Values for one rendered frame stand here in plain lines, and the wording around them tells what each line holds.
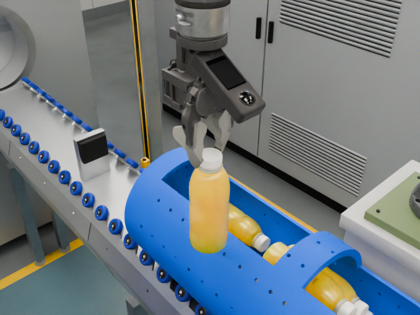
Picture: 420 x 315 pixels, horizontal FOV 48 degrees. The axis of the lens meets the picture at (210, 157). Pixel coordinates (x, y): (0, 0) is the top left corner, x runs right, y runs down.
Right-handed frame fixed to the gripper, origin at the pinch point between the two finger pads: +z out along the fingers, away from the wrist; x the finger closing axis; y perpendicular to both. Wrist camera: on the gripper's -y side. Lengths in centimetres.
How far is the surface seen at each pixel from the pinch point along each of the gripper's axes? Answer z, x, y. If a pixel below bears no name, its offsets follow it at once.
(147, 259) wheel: 47, -4, 26
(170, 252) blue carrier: 30.4, -0.2, 11.7
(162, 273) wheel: 46, -4, 20
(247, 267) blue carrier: 23.2, -4.1, -6.3
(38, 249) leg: 133, -12, 138
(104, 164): 48, -19, 70
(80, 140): 36, -12, 71
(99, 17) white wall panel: 141, -239, 448
